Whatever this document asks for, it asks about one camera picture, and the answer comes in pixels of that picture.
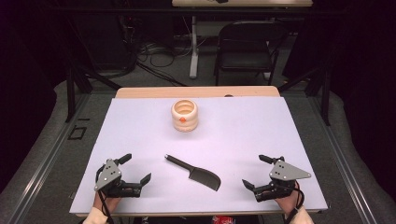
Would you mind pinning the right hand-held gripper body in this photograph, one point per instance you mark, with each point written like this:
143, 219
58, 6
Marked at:
285, 172

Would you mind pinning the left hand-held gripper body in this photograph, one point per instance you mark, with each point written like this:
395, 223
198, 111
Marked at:
109, 175

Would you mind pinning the dark grey knife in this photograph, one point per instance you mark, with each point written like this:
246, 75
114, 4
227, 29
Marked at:
204, 178

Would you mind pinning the cream ribbed holder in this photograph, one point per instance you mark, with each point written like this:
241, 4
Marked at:
184, 123

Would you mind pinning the person's left hand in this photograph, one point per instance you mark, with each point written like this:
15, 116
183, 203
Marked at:
115, 202

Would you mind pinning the person's right hand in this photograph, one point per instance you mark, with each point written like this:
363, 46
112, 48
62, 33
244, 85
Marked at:
288, 202

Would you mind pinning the white table mat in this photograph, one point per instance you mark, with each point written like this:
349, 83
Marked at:
233, 137

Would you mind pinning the red packet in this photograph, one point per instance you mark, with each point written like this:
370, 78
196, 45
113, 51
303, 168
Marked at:
224, 220

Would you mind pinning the black metal stand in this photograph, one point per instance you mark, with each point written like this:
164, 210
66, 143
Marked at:
70, 93
326, 96

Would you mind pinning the wooden table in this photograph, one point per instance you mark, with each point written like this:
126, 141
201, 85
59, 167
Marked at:
186, 92

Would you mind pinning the black folding chair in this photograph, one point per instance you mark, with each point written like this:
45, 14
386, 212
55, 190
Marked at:
246, 59

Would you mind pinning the dark curtain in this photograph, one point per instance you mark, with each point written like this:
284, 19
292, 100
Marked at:
21, 93
370, 93

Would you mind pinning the wooden desk with white leg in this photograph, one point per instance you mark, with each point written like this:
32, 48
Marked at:
249, 3

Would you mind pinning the metal floor rail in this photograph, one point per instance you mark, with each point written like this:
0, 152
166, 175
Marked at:
43, 168
345, 168

